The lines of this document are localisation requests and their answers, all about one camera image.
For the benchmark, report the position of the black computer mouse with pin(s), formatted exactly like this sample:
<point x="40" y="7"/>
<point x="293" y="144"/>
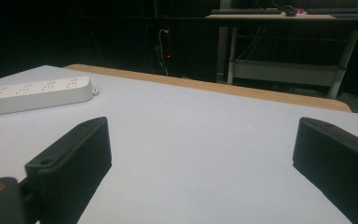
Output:
<point x="290" y="12"/>

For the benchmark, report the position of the white power strip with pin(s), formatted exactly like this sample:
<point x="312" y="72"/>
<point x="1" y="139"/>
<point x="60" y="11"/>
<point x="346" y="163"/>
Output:
<point x="31" y="95"/>

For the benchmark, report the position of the black keyboard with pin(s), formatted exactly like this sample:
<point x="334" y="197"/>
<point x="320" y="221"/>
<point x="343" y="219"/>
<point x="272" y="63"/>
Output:
<point x="245" y="11"/>
<point x="338" y="11"/>

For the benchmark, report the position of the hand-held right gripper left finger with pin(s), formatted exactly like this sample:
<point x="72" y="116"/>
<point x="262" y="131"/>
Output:
<point x="74" y="161"/>

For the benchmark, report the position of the white table mat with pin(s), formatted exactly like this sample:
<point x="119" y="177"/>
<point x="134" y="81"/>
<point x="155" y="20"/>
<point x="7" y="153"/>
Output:
<point x="199" y="149"/>

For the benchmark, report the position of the background desk with white frame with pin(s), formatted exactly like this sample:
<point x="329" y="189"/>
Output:
<point x="289" y="62"/>

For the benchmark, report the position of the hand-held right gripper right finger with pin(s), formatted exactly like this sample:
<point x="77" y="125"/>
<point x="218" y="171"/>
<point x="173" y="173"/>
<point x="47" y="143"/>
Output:
<point x="338" y="158"/>

